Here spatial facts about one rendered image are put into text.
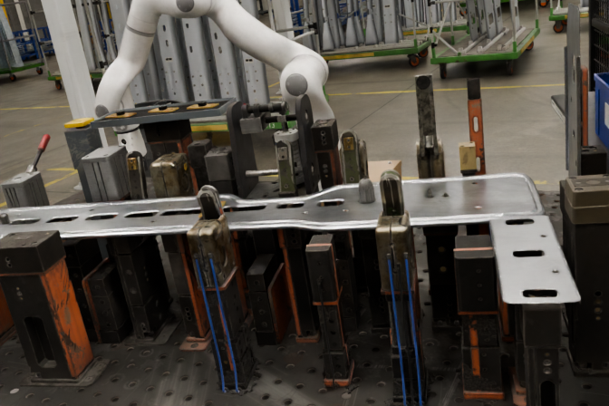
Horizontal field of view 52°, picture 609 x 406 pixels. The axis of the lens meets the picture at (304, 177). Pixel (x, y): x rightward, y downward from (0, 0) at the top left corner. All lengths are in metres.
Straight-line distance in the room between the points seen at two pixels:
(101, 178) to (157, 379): 0.51
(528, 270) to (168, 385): 0.77
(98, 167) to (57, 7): 3.78
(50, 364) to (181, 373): 0.29
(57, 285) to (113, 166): 0.35
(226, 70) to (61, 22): 1.57
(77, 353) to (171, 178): 0.44
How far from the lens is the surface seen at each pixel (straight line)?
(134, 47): 2.01
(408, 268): 1.04
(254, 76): 5.85
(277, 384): 1.29
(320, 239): 1.15
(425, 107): 1.36
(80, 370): 1.48
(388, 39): 9.08
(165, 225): 1.34
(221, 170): 1.50
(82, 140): 1.81
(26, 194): 1.75
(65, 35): 5.31
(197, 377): 1.37
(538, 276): 0.96
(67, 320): 1.43
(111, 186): 1.59
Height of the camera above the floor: 1.46
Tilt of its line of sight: 18 degrees down
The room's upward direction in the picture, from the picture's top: 9 degrees counter-clockwise
